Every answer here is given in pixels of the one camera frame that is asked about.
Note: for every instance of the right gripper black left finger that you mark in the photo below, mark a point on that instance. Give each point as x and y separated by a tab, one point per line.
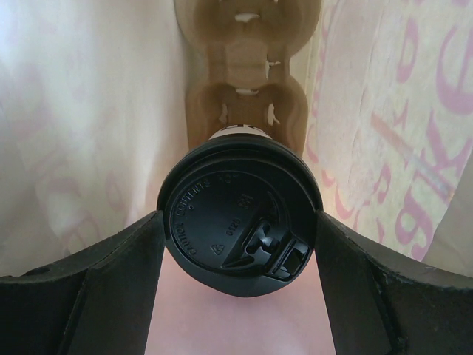
97	301

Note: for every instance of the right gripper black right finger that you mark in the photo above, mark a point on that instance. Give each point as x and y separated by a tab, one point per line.
381	302

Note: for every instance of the brown paper bag pink handles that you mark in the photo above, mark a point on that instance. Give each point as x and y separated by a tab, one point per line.
93	119

